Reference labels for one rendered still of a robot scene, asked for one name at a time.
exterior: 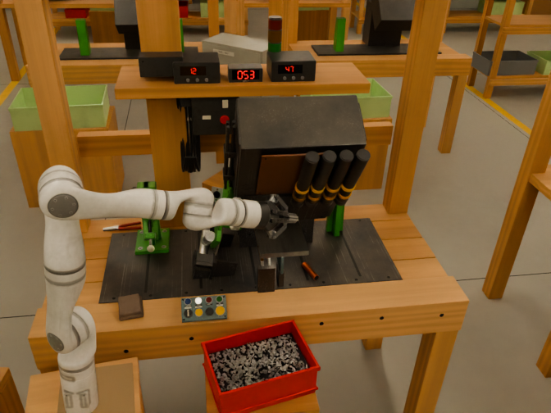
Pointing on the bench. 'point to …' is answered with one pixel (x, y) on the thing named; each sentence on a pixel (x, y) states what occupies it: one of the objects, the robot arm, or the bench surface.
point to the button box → (203, 309)
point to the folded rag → (130, 306)
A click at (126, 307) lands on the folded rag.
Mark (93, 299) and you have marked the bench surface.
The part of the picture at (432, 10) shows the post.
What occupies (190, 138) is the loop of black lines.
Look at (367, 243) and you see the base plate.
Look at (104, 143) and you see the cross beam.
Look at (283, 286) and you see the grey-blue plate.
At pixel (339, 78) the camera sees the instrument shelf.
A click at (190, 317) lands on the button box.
